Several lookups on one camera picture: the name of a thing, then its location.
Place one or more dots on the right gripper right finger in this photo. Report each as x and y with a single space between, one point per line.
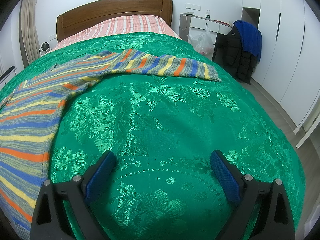
275 219

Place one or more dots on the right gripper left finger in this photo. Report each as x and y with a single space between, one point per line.
50 219

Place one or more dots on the striped knit sweater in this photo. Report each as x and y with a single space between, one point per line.
31 114

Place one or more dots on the green satin bedspread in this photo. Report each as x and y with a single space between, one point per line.
162 130

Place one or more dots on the white wardrobe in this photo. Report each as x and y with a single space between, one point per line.
289 65

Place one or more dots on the black jacket on chair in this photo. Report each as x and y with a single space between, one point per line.
230 55

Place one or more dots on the beige curtain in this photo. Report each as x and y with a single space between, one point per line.
29 42

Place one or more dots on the small white fan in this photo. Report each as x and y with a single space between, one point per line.
44 48

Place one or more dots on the blue garment on chair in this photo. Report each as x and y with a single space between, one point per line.
250 37

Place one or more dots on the white plastic bag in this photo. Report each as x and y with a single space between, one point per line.
202 43

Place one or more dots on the white desk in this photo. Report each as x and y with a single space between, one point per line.
191 27

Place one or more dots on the plastic bottle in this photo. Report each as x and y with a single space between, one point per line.
207 14

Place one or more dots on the pink striped bed sheet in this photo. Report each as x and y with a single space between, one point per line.
120 25

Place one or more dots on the wooden headboard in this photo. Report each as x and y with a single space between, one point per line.
88 15

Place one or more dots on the wall socket panel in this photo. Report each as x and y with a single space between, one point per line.
192 6

